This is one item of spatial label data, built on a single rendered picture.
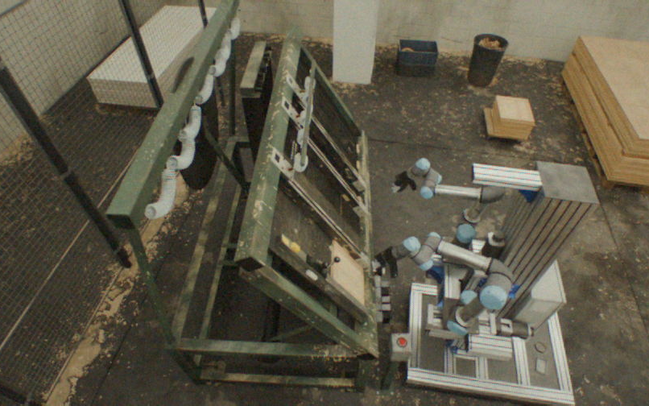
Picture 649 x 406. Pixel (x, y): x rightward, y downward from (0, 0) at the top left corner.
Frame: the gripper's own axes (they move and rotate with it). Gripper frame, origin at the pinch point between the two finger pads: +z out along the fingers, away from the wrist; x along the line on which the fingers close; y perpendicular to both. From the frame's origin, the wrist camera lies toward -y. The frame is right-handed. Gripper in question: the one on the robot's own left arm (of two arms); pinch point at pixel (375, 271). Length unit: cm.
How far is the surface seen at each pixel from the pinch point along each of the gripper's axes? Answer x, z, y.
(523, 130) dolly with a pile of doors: -368, 3, 38
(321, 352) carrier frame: 19, 63, -27
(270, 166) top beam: 40, -15, 74
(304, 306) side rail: 50, 6, 5
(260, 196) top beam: 56, -17, 60
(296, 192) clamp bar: 19, 1, 61
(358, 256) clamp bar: -27.8, 33.5, 12.6
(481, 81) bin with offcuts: -462, 37, 143
